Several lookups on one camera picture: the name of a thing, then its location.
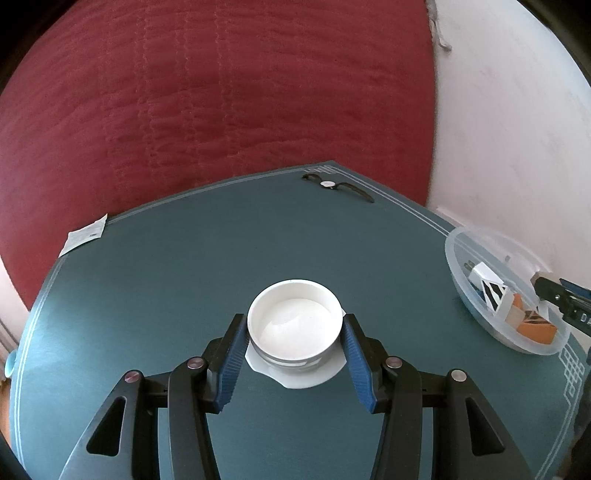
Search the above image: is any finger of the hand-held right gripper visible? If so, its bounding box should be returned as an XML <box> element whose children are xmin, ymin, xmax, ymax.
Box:
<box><xmin>558</xmin><ymin>278</ymin><xmax>591</xmax><ymax>298</ymax></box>
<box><xmin>536</xmin><ymin>276</ymin><xmax>565</xmax><ymax>304</ymax></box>

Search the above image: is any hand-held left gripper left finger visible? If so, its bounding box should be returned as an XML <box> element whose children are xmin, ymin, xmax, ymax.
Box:
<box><xmin>59</xmin><ymin>314</ymin><xmax>247</xmax><ymax>480</ymax></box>

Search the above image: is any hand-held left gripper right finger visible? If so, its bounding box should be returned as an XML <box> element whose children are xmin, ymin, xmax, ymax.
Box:
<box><xmin>342</xmin><ymin>314</ymin><xmax>532</xmax><ymax>480</ymax></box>

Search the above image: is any large orange striped wedge block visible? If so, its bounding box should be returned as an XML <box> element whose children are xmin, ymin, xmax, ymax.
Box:
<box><xmin>516</xmin><ymin>309</ymin><xmax>558</xmax><ymax>345</ymax></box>

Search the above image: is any white striped wedge block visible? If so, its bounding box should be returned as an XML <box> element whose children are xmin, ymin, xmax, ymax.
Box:
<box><xmin>480</xmin><ymin>278</ymin><xmax>515</xmax><ymax>319</ymax></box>

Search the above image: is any white plug charger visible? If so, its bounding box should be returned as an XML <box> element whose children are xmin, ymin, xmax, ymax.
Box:
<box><xmin>463</xmin><ymin>260</ymin><xmax>497</xmax><ymax>289</ymax></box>

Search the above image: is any white round threaded fitting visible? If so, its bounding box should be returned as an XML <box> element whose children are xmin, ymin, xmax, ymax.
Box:
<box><xmin>245</xmin><ymin>279</ymin><xmax>348</xmax><ymax>389</ymax></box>

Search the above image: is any clear plastic bowl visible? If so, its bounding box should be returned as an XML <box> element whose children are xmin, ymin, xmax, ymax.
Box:
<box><xmin>444</xmin><ymin>226</ymin><xmax>572</xmax><ymax>356</ymax></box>

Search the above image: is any teal table mat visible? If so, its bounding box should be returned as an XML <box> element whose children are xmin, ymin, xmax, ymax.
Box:
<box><xmin>9</xmin><ymin>160</ymin><xmax>587</xmax><ymax>480</ymax></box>

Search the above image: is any black wristwatch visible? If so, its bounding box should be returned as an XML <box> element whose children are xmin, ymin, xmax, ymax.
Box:
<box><xmin>301</xmin><ymin>173</ymin><xmax>376</xmax><ymax>204</ymax></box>

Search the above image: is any white paper slip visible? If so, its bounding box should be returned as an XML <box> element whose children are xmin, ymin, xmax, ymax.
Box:
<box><xmin>58</xmin><ymin>213</ymin><xmax>109</xmax><ymax>258</ymax></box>

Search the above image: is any red quilted mattress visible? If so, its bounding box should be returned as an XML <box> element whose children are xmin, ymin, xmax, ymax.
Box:
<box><xmin>0</xmin><ymin>0</ymin><xmax>439</xmax><ymax>319</ymax></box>

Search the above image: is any grey hanging wall cable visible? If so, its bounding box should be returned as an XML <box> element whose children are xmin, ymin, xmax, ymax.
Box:
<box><xmin>425</xmin><ymin>0</ymin><xmax>453</xmax><ymax>51</ymax></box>

